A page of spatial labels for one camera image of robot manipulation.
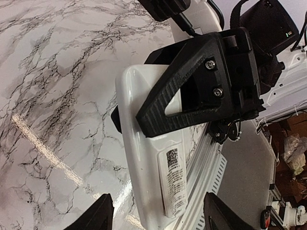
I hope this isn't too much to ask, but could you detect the front aluminium rail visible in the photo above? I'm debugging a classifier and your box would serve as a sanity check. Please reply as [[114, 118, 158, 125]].
[[167, 119, 276, 230]]

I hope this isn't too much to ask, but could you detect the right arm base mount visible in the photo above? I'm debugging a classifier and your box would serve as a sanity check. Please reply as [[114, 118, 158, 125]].
[[207, 119, 242, 145]]

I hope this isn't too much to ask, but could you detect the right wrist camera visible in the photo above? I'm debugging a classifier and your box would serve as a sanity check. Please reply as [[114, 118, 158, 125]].
[[139, 0, 224, 36]]

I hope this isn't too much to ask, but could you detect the red black tool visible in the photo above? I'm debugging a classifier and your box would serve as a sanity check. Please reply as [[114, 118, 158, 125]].
[[260, 209, 271, 230]]

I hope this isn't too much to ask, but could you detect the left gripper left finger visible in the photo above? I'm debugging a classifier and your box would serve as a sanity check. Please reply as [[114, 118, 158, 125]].
[[64, 194, 113, 230]]

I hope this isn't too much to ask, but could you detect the white remote control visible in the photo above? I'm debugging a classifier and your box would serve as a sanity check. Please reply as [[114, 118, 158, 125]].
[[116, 64, 204, 230]]

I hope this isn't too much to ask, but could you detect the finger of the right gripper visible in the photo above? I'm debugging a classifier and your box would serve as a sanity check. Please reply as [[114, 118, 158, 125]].
[[111, 40, 192, 132], [136, 32, 235, 138]]

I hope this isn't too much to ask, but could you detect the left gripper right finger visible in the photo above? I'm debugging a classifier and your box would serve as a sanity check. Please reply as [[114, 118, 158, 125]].
[[203, 192, 254, 230]]

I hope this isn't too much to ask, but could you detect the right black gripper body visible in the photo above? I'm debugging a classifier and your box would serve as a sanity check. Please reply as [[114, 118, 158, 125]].
[[216, 27, 265, 120]]

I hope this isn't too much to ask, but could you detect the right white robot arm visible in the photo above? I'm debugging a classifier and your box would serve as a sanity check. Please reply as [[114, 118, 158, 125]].
[[133, 0, 303, 142]]

